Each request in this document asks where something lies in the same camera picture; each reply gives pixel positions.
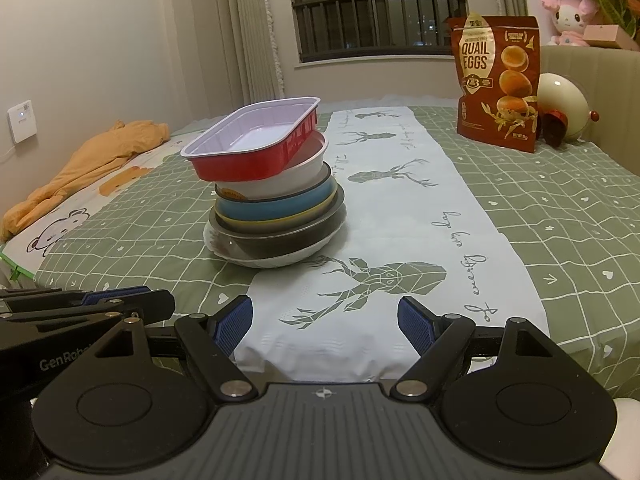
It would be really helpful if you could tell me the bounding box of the orange cloth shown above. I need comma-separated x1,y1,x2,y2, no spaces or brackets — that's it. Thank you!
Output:
0,119,171,242

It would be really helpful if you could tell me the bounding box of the pink box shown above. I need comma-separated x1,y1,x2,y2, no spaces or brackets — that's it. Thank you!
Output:
582,23,640,52

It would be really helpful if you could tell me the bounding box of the white wall device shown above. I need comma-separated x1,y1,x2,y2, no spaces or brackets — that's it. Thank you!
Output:
7,99,39,145

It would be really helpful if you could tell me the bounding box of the beige padded headboard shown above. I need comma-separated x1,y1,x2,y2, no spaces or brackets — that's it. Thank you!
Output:
537,44,640,177

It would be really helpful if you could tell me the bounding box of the white deer print runner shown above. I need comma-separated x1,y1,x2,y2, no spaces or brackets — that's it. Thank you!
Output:
234,105,551,382

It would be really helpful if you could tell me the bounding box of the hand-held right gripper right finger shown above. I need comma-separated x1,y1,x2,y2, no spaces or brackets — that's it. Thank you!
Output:
392,297,551,402

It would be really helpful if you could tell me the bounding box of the white floral plate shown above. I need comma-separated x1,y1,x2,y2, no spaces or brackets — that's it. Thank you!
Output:
202,220,346,269

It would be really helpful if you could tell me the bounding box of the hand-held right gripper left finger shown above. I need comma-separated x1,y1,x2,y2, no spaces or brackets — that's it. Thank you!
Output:
100,296,256,402

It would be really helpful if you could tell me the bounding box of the white cartoon bear sheet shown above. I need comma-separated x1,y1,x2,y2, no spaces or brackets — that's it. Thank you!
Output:
0,127,202,282

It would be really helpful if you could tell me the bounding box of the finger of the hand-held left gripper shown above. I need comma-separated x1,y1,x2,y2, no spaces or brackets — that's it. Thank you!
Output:
0,292,176,334
0,286,154,307

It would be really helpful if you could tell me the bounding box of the blue ceramic bowl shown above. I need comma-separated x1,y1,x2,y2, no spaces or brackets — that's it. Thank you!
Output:
215,162,339,224

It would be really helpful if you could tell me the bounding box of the leafy potted plant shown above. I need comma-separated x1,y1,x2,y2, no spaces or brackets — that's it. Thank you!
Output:
597,0,640,41

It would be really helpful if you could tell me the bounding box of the dark red round object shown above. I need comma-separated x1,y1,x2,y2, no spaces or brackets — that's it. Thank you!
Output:
539,108,569,149

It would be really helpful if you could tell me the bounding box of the green checked bedsheet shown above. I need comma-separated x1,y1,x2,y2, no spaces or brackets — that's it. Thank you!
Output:
0,105,640,401

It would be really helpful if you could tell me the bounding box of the white bowl with yellow rim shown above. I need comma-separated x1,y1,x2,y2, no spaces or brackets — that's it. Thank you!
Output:
215,185,341,234

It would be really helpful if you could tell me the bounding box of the red rectangular foil tray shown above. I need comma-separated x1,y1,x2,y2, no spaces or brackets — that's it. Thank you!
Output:
180,95,321,181

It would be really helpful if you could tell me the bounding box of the stainless steel bowl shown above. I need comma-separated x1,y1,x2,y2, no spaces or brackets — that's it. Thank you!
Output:
208,182,347,261

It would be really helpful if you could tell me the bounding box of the pink plush toy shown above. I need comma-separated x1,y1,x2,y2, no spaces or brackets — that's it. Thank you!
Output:
540,0,601,47

